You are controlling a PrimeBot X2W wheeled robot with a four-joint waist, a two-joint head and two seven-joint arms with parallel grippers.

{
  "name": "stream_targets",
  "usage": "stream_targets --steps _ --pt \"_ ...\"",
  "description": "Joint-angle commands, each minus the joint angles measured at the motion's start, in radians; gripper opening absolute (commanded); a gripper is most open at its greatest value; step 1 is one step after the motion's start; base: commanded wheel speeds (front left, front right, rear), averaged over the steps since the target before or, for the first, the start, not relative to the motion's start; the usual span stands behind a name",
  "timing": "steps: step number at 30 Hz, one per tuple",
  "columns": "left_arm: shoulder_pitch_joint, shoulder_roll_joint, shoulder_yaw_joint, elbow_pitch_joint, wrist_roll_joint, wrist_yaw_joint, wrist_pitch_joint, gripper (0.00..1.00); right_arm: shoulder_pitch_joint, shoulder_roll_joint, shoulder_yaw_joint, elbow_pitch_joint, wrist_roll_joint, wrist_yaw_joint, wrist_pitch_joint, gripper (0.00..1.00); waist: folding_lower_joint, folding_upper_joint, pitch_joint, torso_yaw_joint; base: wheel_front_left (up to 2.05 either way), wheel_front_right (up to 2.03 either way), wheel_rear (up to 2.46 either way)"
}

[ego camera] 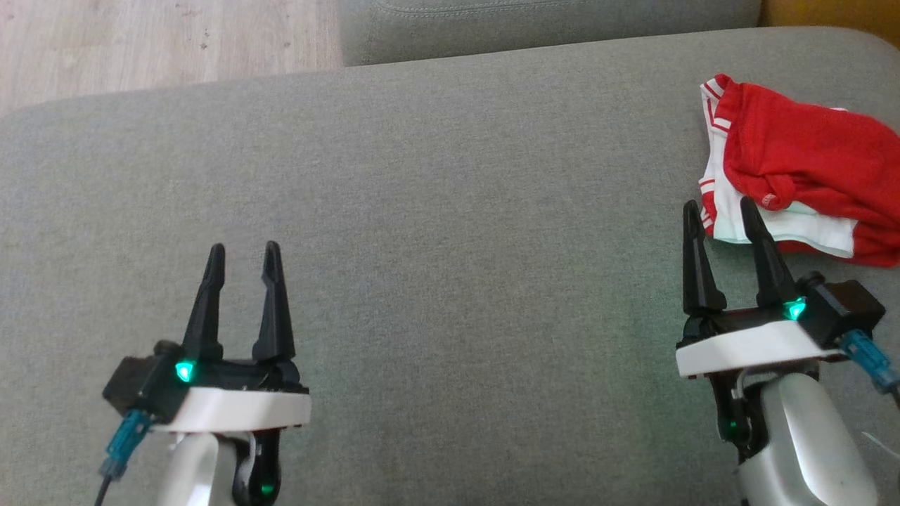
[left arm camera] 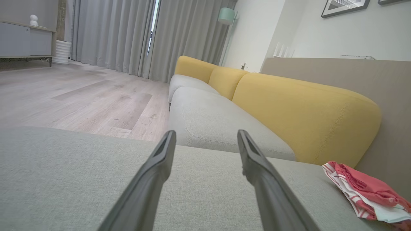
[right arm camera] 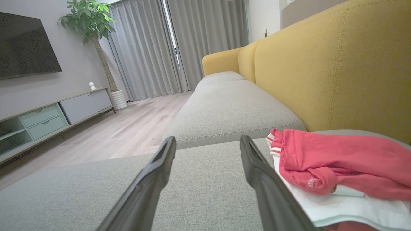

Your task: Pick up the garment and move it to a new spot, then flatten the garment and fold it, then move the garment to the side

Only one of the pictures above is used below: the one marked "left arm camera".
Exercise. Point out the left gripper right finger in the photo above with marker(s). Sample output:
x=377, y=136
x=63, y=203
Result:
x=269, y=199

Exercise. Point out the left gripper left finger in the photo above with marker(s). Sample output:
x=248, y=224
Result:
x=144, y=192

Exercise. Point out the red Bulls basketball jersey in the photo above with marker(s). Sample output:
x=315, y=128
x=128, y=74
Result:
x=362, y=186

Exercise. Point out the large yellow sofa back cushion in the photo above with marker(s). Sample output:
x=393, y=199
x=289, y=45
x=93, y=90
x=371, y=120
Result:
x=305, y=118

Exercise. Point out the small yellow sofa back cushion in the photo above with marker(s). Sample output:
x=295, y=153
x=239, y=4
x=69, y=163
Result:
x=192, y=67
x=226, y=81

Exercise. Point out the small dark ledge object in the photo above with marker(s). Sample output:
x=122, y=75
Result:
x=244, y=66

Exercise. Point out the white items on ledge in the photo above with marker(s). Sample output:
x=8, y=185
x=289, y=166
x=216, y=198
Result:
x=282, y=50

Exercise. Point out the white ribbed round bin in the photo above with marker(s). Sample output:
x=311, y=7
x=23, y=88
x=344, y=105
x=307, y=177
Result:
x=61, y=53

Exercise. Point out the grey curtain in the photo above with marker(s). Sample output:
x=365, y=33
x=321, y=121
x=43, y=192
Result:
x=112, y=32
x=189, y=32

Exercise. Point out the flat white ledge object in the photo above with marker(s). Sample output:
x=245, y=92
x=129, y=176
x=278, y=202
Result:
x=358, y=57

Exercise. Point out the mint green floor lamp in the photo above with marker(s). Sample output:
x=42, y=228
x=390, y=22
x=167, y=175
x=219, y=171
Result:
x=226, y=16

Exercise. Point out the grey sideboard cabinet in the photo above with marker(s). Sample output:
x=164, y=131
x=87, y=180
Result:
x=19, y=41

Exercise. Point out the white figurine ornament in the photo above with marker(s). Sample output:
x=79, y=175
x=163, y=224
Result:
x=33, y=20

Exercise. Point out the large black picture frame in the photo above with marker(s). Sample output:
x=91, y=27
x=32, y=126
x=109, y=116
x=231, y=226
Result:
x=345, y=6

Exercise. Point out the black picture frame edge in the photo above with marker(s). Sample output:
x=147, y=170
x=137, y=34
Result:
x=391, y=1

